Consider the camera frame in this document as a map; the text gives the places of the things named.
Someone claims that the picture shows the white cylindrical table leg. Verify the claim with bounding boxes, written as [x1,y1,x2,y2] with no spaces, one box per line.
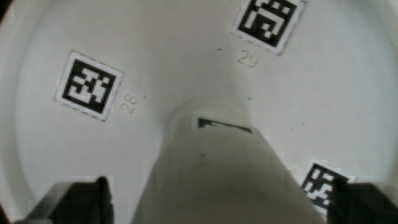
[131,98,323,224]

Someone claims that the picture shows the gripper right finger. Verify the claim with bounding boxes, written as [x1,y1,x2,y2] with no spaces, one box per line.
[326,183,398,224]

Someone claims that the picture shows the white round table top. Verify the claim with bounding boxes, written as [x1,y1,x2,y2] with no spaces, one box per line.
[0,0,398,224]

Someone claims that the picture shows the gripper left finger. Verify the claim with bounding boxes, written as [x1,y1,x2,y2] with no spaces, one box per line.
[23,176,113,224]

